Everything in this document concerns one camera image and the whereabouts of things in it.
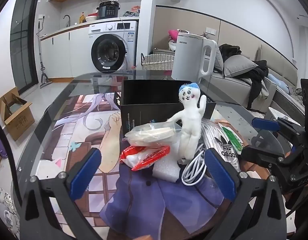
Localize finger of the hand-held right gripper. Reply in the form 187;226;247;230
240;130;293;169
252;117;305;143

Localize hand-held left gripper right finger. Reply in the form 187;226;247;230
203;147;288;240

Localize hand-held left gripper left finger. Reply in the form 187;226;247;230
19;147;102;240

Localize white green medicine packet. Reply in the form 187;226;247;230
221;126;243;153

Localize red white plastic packet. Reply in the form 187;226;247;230
120;144;171;172

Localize white plush doll blue hair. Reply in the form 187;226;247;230
166;81;207;160

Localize black cardboard box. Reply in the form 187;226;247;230
114;79;217;140

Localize white bag with black logo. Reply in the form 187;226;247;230
200;119;245;170

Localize printed table mat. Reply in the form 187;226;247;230
16;91;245;240

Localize black clothes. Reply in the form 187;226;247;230
248;60;270;109

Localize grey sofa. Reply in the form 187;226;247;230
154;44;305;120

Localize white foam block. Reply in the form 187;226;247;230
152;150;184;183

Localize grey pillow white piping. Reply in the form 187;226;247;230
223;54;259;78

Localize clear bag of white pads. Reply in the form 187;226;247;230
124;121;184;147

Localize grey cushion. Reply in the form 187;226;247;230
212;47;224;73

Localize black jacket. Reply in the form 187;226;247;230
219;44;242;56

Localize brown cardboard box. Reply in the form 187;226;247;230
0;86;35;141

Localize wooden shoe rack with shoes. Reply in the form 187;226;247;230
0;185;19;233

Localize white electric kettle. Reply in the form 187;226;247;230
171;32;217;83

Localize white kitchen counter cabinet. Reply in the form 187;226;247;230
40;21;94;79

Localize wicker basket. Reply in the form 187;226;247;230
140;53;175;70

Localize grey flat mop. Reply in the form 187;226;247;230
37;21;53;88

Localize white washing machine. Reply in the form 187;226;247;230
88;20;139;73

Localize dark glass door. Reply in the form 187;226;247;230
10;0;43;97

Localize black pressure cooker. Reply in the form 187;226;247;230
96;1;121;19

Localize white coiled cable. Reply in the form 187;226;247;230
178;142;207;187

